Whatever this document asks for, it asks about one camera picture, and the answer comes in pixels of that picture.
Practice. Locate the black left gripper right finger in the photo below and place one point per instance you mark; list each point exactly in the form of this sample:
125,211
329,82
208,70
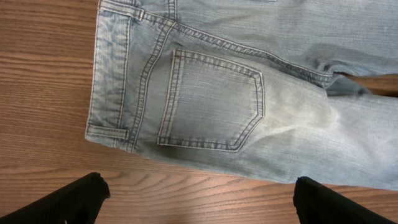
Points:
317,204

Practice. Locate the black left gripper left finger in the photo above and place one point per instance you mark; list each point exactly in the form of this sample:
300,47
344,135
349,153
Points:
76,203

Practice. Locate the light blue denim shorts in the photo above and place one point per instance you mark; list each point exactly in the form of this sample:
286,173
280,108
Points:
260,89

